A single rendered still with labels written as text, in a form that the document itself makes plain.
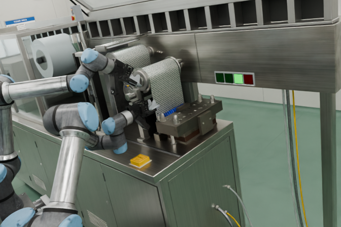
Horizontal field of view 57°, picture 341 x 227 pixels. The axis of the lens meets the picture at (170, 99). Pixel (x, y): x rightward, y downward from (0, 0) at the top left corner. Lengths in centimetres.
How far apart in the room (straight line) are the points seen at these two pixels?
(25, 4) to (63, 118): 622
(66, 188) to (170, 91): 90
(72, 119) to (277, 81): 97
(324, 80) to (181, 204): 90
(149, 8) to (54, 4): 571
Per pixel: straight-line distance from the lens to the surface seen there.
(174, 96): 185
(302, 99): 430
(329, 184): 196
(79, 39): 230
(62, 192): 118
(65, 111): 127
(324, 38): 148
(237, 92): 474
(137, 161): 158
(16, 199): 174
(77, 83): 141
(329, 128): 179
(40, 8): 751
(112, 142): 160
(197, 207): 181
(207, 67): 182
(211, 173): 182
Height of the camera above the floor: 166
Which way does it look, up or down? 18 degrees down
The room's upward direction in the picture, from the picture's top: 10 degrees counter-clockwise
